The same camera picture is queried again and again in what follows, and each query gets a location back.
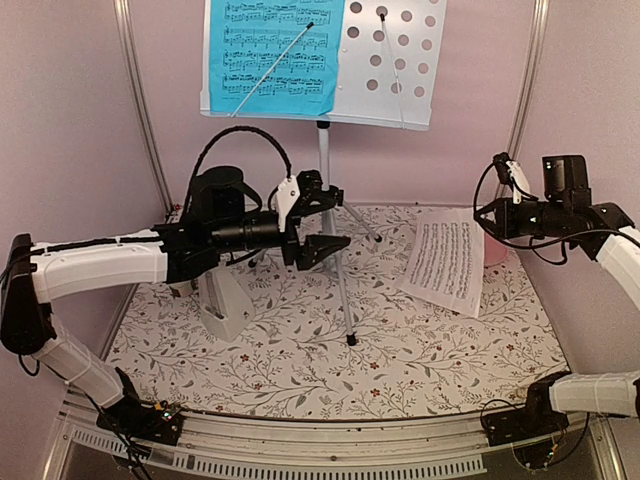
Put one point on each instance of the paper coffee cup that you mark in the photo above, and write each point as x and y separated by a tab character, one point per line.
182	289

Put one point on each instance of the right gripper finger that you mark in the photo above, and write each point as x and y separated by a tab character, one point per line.
490	227
495	210

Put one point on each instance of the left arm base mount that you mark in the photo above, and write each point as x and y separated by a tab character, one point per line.
132	418

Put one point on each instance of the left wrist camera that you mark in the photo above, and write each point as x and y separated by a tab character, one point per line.
287	194

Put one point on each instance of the blue sheet music page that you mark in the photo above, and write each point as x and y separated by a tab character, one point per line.
274	57

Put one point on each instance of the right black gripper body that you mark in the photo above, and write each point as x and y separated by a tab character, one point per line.
516	227

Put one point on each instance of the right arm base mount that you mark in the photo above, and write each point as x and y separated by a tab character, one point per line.
522	423

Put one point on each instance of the white metronome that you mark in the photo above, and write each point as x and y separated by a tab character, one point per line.
226	308

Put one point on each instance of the white sheet music page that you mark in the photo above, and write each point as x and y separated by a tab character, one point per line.
446	264

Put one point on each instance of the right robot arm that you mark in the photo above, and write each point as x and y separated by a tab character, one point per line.
567	216

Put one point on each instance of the front aluminium rail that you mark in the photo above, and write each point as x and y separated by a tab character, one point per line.
230	447

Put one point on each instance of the light blue music stand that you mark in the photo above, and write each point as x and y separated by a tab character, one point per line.
359	62

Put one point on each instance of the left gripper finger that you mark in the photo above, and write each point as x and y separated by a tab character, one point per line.
317	200
317	248

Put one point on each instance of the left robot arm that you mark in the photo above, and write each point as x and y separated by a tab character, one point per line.
183	254

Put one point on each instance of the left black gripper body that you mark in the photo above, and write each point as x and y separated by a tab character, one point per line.
293	241

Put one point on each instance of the pink plate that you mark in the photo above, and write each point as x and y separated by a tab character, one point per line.
494	251

